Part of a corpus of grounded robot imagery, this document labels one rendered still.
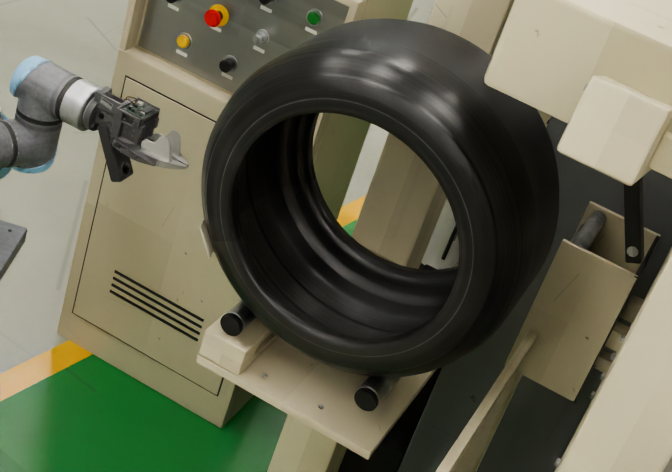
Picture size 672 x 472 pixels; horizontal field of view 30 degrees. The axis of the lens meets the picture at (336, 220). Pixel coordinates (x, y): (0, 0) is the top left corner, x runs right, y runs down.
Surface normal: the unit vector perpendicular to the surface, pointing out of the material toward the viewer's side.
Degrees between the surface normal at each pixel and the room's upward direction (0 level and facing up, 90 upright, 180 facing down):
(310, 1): 90
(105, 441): 0
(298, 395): 0
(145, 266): 90
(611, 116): 72
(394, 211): 90
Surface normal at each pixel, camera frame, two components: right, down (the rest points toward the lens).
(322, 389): 0.28, -0.81
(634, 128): -0.32, 0.11
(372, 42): 0.04, -0.90
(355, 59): -0.28, -0.42
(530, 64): -0.42, 0.37
